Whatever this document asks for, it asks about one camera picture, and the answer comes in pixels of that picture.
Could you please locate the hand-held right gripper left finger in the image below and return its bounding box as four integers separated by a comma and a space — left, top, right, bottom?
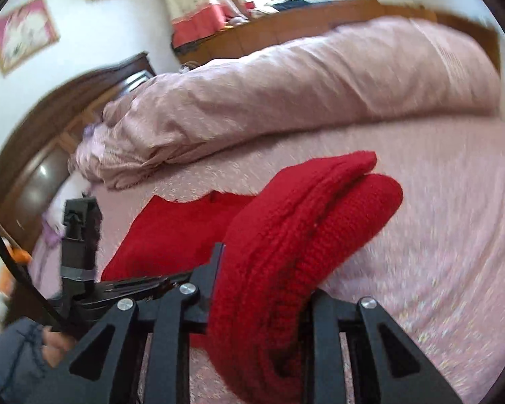
23, 242, 228, 404

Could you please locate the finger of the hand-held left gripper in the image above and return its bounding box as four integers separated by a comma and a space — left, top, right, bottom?
95, 273, 194, 304

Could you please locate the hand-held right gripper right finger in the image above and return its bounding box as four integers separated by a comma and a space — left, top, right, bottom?
307, 290, 464, 404

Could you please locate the red knit cardigan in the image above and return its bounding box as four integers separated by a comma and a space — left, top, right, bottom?
101, 150, 405, 404

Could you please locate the pile of clothes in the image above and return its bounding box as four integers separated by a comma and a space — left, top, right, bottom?
263, 0, 316, 12

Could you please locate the person's left hand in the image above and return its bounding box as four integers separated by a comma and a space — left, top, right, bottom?
42, 328, 78, 367

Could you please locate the white purple pillow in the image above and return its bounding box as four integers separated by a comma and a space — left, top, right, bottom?
42, 172, 93, 236

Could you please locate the dark wooden headboard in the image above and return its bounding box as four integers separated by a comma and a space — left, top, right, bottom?
0, 52, 156, 253

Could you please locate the pink floral duvet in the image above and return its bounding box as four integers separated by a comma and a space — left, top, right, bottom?
75, 14, 501, 190

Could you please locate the cream and red curtain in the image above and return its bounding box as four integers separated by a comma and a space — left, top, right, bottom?
160, 0, 253, 49

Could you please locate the wooden windowsill cabinet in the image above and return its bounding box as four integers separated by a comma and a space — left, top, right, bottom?
172, 0, 501, 68

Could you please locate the black cable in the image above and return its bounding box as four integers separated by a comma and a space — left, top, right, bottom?
0, 200, 68, 333

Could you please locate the framed wall picture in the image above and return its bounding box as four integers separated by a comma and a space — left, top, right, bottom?
0, 0, 60, 77

